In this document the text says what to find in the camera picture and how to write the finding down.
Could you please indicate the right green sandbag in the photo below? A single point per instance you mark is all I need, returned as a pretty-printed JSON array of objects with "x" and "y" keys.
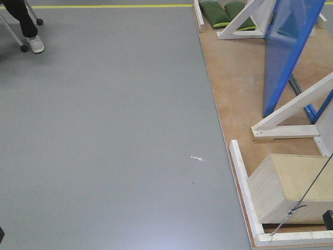
[{"x": 233, "y": 9}]

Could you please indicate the black block at right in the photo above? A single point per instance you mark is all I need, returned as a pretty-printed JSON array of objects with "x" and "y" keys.
[{"x": 328, "y": 219}]

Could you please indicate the left green sandbag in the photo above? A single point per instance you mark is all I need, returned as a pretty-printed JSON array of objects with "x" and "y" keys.
[{"x": 215, "y": 14}]

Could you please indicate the white near edge rail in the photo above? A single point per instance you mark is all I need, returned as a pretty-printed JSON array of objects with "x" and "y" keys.
[{"x": 258, "y": 238}]

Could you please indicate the grey rolling chair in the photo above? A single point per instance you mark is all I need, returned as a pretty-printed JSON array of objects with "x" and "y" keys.
[{"x": 16, "y": 32}]

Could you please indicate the blue door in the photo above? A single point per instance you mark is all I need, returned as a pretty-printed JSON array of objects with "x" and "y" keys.
[{"x": 285, "y": 39}]

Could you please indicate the person's black trouser leg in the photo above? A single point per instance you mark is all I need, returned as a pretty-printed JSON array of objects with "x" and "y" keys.
[{"x": 18, "y": 10}]

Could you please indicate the white sneaker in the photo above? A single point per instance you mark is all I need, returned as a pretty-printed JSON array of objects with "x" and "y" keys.
[{"x": 36, "y": 44}]

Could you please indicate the white triangular brace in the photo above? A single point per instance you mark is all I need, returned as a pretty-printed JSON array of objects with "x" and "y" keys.
[
  {"x": 261, "y": 13},
  {"x": 320, "y": 132}
]

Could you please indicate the white far triangular brace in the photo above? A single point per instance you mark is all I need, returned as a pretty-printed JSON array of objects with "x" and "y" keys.
[{"x": 261, "y": 13}]

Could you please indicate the white near triangular brace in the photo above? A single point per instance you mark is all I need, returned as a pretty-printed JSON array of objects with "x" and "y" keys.
[{"x": 320, "y": 132}]

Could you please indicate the green sandbag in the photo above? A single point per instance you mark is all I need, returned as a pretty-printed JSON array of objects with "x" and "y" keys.
[
  {"x": 233, "y": 9},
  {"x": 215, "y": 14}
]

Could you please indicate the white edge rail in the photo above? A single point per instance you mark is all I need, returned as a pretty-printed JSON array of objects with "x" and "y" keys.
[
  {"x": 198, "y": 16},
  {"x": 258, "y": 238}
]

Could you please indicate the blue metal door frame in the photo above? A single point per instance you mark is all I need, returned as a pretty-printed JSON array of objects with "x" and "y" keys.
[{"x": 310, "y": 110}]

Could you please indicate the wooden platform base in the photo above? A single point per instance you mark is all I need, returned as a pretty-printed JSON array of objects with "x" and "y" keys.
[{"x": 236, "y": 72}]

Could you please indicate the plywood box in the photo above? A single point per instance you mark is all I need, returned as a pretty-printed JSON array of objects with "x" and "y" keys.
[{"x": 283, "y": 181}]

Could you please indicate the white far edge rail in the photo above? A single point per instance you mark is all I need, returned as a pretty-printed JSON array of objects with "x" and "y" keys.
[{"x": 198, "y": 16}]

